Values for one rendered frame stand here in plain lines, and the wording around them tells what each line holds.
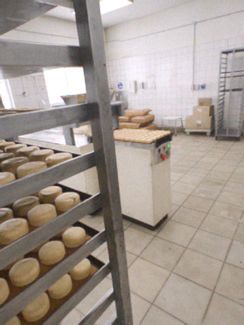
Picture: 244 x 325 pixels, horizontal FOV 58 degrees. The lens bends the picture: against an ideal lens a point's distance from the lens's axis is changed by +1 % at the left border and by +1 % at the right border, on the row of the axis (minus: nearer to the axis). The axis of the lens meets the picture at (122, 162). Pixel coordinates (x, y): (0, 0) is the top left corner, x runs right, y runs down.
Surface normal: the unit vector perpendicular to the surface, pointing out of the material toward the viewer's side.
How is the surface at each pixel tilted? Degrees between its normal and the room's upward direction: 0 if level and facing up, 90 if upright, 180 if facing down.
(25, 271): 0
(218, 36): 90
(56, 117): 90
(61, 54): 90
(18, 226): 0
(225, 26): 90
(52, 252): 0
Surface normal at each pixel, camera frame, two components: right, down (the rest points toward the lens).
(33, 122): 0.76, 0.15
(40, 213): -0.09, -0.94
